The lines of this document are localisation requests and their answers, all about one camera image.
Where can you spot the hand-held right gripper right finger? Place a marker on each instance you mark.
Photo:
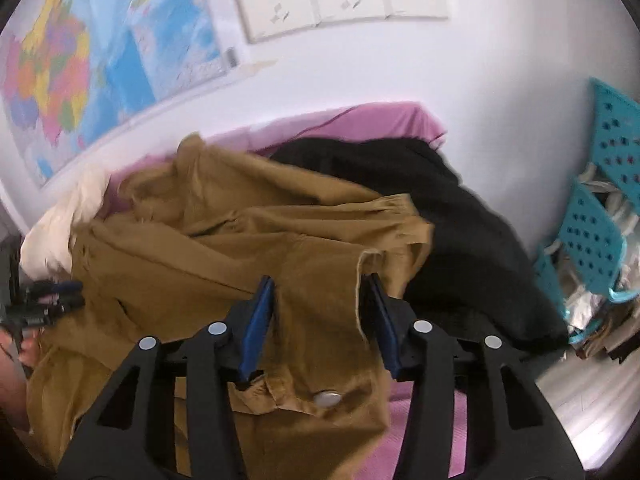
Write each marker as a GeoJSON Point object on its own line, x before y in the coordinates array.
{"type": "Point", "coordinates": [386, 330]}

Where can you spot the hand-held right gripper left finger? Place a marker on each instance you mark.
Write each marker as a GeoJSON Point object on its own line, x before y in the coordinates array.
{"type": "Point", "coordinates": [257, 320]}

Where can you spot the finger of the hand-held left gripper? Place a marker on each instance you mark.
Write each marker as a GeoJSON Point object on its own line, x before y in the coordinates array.
{"type": "Point", "coordinates": [60, 310]}
{"type": "Point", "coordinates": [60, 289]}

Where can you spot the brown jacket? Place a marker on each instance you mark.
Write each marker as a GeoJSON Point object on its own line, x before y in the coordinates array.
{"type": "Point", "coordinates": [200, 240]}

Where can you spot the pile of beige clothes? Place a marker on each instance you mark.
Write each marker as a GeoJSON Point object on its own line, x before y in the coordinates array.
{"type": "Point", "coordinates": [612, 332]}

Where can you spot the person's left hand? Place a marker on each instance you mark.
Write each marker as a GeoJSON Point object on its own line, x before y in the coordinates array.
{"type": "Point", "coordinates": [15, 380]}

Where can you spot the cream cloth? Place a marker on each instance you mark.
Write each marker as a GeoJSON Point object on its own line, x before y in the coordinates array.
{"type": "Point", "coordinates": [55, 230]}

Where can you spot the black garment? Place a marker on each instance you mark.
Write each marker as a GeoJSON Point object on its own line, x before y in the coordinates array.
{"type": "Point", "coordinates": [450, 240]}

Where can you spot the pink daisy print blanket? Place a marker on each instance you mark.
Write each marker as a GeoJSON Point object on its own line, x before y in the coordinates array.
{"type": "Point", "coordinates": [380, 120]}

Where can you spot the teal plastic basket rack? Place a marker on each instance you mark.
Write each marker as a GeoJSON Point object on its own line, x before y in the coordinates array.
{"type": "Point", "coordinates": [590, 240]}

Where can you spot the white plastic bag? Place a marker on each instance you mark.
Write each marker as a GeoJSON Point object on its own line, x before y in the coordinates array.
{"type": "Point", "coordinates": [620, 210]}

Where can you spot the colourful wall map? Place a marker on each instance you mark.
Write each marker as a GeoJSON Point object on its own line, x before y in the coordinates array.
{"type": "Point", "coordinates": [100, 60]}

